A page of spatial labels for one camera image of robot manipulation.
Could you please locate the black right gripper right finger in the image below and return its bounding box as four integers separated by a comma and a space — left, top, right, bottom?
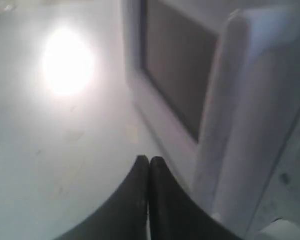
148, 156, 240, 240

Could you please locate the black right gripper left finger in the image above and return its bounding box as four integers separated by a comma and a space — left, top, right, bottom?
57, 155, 150, 240

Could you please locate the white box appliance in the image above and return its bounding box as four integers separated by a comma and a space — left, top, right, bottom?
121, 0, 300, 215

